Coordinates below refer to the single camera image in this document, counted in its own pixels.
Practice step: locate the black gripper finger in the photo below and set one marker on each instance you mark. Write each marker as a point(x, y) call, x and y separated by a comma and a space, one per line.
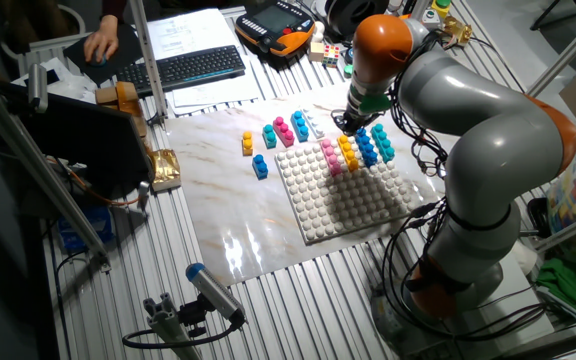
point(356, 132)
point(345, 131)

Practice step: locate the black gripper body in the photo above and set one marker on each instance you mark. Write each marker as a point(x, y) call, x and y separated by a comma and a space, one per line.
point(355, 119)

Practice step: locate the blue four-stud block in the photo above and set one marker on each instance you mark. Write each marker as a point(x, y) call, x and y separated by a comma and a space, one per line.
point(366, 149)

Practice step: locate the yellow four-stud block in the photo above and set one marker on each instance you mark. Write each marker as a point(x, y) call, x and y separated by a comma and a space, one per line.
point(349, 155)

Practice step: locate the pink four-stud block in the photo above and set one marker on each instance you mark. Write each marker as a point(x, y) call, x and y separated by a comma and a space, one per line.
point(331, 157)

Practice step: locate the teal four-stud block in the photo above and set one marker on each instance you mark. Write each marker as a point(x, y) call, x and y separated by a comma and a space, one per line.
point(384, 145)

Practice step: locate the silver orange robot arm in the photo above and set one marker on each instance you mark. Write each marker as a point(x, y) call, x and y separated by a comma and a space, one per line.
point(493, 140)

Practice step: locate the forearm in dark red sleeve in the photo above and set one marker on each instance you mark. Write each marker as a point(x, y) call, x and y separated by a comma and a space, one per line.
point(114, 7)

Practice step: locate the person hand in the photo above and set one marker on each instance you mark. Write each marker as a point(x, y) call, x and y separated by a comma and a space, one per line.
point(100, 40)

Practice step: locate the white four-stud block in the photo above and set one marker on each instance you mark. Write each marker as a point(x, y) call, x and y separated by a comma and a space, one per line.
point(314, 124)

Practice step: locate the light blue three-stud block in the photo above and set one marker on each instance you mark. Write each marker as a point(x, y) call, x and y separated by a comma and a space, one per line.
point(300, 127)

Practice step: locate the magenta three-stud block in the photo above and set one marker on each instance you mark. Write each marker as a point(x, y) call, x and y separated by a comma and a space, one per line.
point(284, 132)

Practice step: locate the round black disc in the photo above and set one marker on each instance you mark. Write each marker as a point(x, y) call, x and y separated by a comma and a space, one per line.
point(348, 55)

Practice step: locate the Rubik's cube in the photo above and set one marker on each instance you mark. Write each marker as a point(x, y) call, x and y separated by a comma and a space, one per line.
point(331, 56)

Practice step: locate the white studded baseplate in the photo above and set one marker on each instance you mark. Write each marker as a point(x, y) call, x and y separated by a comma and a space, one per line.
point(338, 205)

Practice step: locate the teal two-stud block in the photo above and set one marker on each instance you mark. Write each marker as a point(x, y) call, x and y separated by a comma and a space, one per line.
point(269, 137)

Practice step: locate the wooden cube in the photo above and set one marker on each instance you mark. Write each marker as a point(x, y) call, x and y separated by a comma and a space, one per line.
point(317, 51)

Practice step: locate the blue two-stud block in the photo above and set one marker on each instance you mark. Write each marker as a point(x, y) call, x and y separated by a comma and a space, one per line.
point(260, 167)

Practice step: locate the white rounded figurine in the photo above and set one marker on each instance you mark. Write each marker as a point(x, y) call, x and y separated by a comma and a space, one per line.
point(319, 31)

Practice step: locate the yellow two-stud block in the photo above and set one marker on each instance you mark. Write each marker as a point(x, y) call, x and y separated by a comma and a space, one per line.
point(247, 145)

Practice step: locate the black filament spool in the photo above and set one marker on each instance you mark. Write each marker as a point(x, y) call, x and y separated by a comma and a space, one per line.
point(348, 12)

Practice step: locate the black orange teach pendant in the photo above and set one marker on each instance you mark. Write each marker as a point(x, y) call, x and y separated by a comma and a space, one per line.
point(273, 25)

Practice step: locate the white button box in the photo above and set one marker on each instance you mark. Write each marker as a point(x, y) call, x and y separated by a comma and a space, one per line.
point(430, 17)

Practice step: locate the printed paper sheets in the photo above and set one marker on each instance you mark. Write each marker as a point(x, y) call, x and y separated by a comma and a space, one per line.
point(218, 92)

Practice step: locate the yellow green button box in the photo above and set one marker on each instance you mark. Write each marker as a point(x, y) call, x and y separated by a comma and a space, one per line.
point(440, 9)

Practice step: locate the marble pattern board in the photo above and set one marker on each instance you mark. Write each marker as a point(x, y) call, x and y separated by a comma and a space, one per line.
point(218, 200)

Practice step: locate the black keyboard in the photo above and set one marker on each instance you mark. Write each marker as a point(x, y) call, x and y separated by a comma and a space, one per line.
point(183, 70)

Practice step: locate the gold foil bag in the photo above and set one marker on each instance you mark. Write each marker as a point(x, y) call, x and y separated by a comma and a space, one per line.
point(164, 170)

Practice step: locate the printed paper stack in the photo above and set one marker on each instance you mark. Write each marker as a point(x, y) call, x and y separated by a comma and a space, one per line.
point(188, 32)

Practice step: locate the long aluminium profile beam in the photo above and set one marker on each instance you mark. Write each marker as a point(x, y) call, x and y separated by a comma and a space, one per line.
point(568, 50)
point(573, 229)
point(48, 179)

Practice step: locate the black mouse pad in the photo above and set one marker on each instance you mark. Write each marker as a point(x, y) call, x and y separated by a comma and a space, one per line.
point(128, 45)

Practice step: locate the black monitor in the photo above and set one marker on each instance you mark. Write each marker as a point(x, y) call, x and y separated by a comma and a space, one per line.
point(93, 145)

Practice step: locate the computer mouse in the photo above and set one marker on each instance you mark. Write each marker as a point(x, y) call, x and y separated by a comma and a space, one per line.
point(100, 62)

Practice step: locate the green cloth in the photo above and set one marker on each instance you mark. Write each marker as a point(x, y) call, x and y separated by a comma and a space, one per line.
point(573, 285)

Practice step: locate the blue packet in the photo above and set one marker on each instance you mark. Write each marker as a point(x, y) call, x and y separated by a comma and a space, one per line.
point(85, 230)

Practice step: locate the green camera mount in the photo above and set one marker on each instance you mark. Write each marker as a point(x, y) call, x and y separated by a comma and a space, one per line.
point(375, 103)

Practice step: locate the aluminium profile post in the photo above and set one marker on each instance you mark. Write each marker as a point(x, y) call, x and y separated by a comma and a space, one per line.
point(418, 5)
point(148, 60)

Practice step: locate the silver camera with blue end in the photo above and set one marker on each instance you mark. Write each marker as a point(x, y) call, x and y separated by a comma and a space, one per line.
point(213, 292)

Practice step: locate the aluminium camera bracket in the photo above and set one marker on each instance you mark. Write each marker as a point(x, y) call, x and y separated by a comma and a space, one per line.
point(168, 325)

